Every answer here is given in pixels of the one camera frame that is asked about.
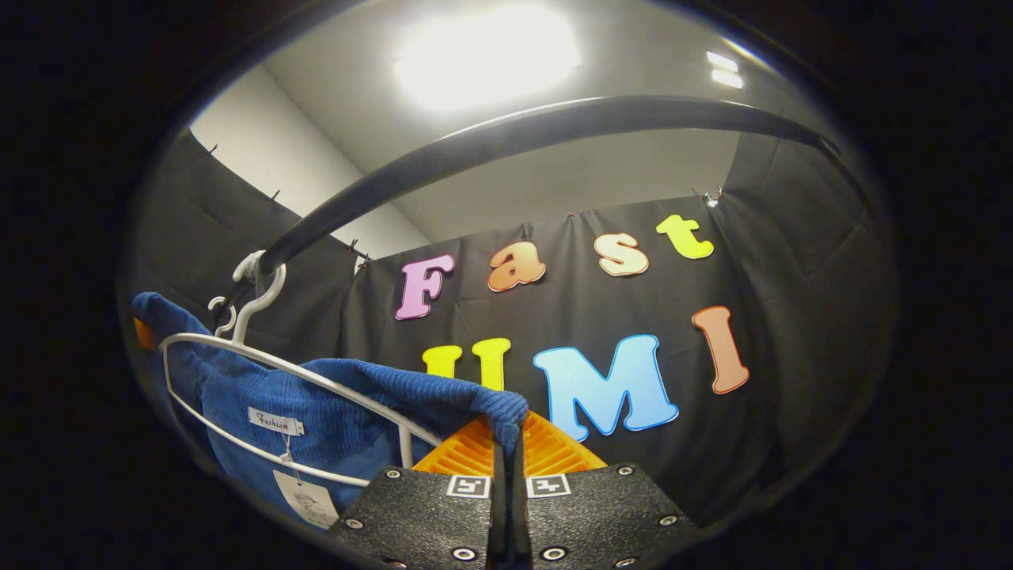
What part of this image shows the black backdrop cloth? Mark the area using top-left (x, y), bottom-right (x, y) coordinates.
top-left (119, 127), bottom-right (899, 539)

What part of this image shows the small ceiling light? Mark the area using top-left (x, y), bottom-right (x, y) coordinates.
top-left (706, 50), bottom-right (746, 90)

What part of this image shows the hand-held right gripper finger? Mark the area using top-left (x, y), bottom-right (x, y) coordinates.
top-left (324, 413), bottom-right (507, 570)
top-left (510, 410), bottom-right (701, 570)

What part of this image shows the white hang tag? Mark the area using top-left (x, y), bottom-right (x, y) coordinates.
top-left (273, 469), bottom-right (341, 530)

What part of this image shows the black clothes rack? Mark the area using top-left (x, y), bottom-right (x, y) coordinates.
top-left (212, 95), bottom-right (844, 317)

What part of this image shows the large ceiling light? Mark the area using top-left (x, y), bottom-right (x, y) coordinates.
top-left (394, 4), bottom-right (582, 112)

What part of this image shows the blue corduroy jacket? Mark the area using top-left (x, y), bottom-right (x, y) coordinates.
top-left (131, 291), bottom-right (529, 515)

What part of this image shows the white clothes hanger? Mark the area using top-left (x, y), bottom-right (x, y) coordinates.
top-left (161, 250), bottom-right (444, 488)
top-left (207, 295), bottom-right (238, 340)

